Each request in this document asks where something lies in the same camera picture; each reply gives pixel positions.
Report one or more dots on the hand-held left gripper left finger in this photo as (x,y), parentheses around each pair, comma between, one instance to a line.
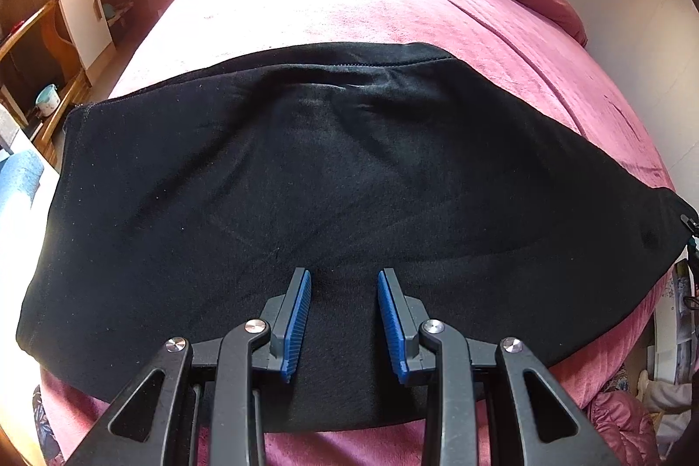
(297,329)

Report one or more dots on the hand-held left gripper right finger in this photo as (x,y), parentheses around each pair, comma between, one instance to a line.
(390,329)

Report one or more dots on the black pants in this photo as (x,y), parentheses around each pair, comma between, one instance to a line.
(338,171)

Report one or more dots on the red puffer jacket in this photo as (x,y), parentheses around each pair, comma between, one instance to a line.
(622,428)

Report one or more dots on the beige cloth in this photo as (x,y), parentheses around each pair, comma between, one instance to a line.
(669,392)

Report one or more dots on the blue cloth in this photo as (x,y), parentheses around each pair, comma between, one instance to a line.
(22,176)

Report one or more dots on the mint green cup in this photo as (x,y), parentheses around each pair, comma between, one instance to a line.
(47,100)

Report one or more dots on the white chair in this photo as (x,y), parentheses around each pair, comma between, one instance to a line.
(8,130)

